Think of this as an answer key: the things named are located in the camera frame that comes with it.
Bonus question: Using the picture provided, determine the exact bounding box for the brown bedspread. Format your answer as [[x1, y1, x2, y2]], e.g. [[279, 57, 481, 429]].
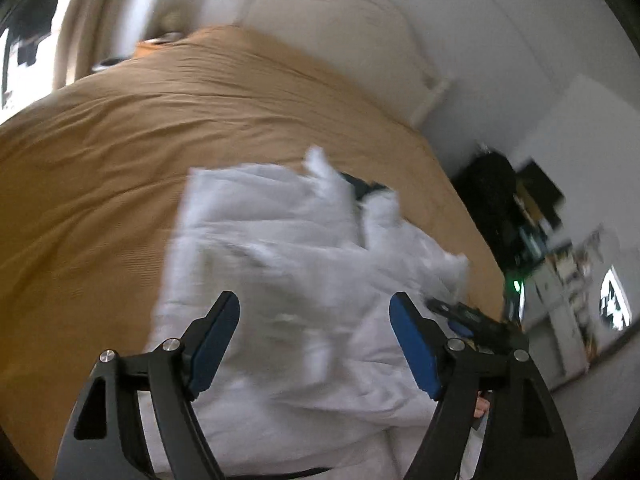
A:
[[0, 25, 507, 480]]

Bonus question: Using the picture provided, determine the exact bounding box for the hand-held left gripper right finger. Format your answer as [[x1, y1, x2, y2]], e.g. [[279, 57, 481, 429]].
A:
[[389, 291, 578, 480]]

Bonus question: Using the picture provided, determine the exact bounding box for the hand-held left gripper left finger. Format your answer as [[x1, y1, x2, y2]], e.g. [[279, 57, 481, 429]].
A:
[[52, 291, 240, 480]]

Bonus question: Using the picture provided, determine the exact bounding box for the wooden nightstand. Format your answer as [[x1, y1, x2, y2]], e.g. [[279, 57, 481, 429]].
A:
[[131, 35, 188, 61]]

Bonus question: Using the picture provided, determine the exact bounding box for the beige curtain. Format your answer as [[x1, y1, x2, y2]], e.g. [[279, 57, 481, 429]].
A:
[[54, 0, 148, 88]]

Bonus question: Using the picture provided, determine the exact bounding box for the black board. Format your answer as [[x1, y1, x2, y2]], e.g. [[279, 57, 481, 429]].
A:
[[514, 159, 567, 228]]

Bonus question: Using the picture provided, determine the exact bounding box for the white cabinet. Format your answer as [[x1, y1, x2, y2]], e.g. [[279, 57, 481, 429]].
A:
[[520, 237, 640, 392]]

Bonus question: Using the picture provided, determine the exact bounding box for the white quilt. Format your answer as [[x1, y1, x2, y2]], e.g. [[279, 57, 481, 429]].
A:
[[145, 145, 496, 480]]

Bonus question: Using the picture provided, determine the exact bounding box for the dark cloth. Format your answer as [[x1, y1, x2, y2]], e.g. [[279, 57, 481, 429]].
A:
[[339, 172, 392, 207]]

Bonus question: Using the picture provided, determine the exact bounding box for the white headboard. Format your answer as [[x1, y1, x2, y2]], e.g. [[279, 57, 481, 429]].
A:
[[235, 0, 453, 126]]

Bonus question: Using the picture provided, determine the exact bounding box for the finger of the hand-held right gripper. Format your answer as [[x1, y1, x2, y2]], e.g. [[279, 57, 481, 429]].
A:
[[425, 298, 481, 333]]

